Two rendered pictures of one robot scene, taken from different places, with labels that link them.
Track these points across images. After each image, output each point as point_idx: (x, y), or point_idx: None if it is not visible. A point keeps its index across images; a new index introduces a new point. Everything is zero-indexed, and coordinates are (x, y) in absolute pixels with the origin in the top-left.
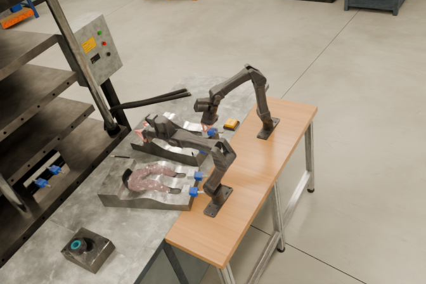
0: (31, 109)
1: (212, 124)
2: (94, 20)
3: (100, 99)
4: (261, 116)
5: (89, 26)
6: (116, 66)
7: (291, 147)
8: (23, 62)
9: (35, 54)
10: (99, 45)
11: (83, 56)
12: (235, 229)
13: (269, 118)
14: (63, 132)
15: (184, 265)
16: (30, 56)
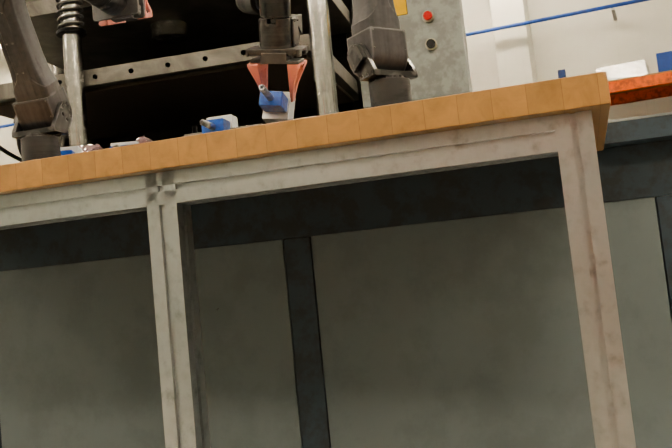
0: (190, 57)
1: (260, 61)
2: None
3: (321, 101)
4: (349, 45)
5: None
6: (444, 85)
7: (288, 120)
8: None
9: None
10: (413, 17)
11: None
12: None
13: (358, 51)
14: None
15: (13, 434)
16: None
